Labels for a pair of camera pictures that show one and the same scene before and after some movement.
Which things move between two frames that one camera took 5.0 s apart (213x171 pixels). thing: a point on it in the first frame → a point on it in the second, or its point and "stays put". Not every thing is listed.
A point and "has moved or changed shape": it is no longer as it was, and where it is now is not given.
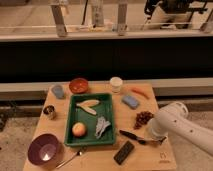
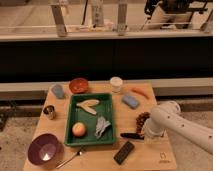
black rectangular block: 121,156 stays put
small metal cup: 49,112 stays put
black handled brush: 140,139 has moved or changed shape
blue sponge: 130,101 stays put
